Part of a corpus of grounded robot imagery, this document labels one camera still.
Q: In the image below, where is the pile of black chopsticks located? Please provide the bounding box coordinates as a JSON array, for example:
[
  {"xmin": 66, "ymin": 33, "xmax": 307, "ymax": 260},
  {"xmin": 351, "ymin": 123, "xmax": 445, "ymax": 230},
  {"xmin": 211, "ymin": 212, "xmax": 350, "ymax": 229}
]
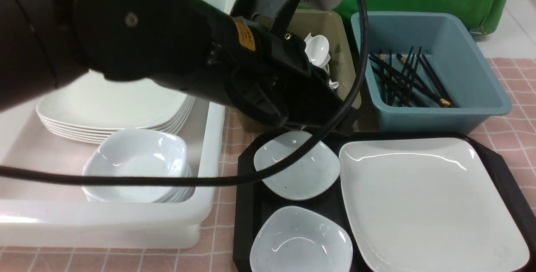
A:
[{"xmin": 368, "ymin": 46, "xmax": 457, "ymax": 108}]

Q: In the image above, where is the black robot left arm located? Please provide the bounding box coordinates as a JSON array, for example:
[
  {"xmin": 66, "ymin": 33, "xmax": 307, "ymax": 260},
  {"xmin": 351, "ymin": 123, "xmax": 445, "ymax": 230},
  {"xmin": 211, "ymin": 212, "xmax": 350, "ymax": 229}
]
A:
[{"xmin": 1, "ymin": 0, "xmax": 353, "ymax": 132}]

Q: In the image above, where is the stack of white square plates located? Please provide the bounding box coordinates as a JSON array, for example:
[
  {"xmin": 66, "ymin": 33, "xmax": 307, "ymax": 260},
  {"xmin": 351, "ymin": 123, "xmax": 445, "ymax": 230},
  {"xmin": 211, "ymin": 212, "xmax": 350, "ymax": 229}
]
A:
[{"xmin": 36, "ymin": 71, "xmax": 195, "ymax": 144}]

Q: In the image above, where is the white bowl tray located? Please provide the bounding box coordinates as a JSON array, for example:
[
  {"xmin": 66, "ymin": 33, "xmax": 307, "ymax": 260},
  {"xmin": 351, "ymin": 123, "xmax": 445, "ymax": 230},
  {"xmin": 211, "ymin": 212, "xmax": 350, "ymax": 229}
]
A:
[
  {"xmin": 249, "ymin": 206, "xmax": 353, "ymax": 272},
  {"xmin": 253, "ymin": 131, "xmax": 341, "ymax": 201}
]

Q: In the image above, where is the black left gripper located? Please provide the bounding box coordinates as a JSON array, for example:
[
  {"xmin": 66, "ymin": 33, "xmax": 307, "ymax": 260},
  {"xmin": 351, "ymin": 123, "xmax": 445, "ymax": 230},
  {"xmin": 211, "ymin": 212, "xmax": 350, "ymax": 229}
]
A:
[{"xmin": 151, "ymin": 0, "xmax": 356, "ymax": 132}]

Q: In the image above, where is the black cable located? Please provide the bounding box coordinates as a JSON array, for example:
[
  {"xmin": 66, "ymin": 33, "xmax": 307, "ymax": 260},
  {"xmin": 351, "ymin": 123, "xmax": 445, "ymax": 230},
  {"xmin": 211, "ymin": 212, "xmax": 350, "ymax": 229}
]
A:
[{"xmin": 0, "ymin": 0, "xmax": 369, "ymax": 187}]

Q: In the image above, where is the stack of white bowls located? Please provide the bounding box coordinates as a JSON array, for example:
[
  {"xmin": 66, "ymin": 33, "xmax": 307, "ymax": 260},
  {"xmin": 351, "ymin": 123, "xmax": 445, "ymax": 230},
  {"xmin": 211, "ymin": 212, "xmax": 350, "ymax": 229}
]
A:
[{"xmin": 82, "ymin": 129, "xmax": 195, "ymax": 203}]

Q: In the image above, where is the pile of white spoons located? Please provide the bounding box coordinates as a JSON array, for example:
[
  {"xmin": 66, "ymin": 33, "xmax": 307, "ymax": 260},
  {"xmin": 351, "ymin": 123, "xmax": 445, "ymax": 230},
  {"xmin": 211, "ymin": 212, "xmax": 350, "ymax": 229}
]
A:
[{"xmin": 304, "ymin": 33, "xmax": 340, "ymax": 90}]

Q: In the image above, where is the large white square plate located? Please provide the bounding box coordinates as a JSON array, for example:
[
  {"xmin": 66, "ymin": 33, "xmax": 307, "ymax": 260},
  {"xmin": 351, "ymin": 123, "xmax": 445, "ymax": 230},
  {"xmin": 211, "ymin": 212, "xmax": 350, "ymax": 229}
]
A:
[{"xmin": 339, "ymin": 137, "xmax": 530, "ymax": 272}]

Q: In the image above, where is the blue plastic bin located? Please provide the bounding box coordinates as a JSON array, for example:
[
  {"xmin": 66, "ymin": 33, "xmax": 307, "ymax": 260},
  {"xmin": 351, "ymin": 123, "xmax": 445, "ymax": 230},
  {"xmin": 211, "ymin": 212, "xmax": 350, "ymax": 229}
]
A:
[{"xmin": 365, "ymin": 11, "xmax": 512, "ymax": 134}]

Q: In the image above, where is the large white plastic tub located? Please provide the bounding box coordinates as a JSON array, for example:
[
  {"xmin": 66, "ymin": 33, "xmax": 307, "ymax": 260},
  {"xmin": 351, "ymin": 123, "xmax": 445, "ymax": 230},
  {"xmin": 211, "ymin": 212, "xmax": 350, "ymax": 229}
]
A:
[{"xmin": 0, "ymin": 0, "xmax": 238, "ymax": 250}]

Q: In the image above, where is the olive green plastic bin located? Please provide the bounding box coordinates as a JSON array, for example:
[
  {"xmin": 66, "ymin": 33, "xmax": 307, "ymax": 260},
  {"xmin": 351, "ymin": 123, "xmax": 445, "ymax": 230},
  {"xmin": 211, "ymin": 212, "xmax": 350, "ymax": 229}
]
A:
[{"xmin": 226, "ymin": 9, "xmax": 361, "ymax": 133}]

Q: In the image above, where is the pink checkered tablecloth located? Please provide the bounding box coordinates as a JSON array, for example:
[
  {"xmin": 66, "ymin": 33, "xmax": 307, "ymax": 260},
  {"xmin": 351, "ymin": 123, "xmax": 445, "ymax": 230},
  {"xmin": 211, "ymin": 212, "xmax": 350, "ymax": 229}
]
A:
[{"xmin": 1, "ymin": 58, "xmax": 535, "ymax": 272}]

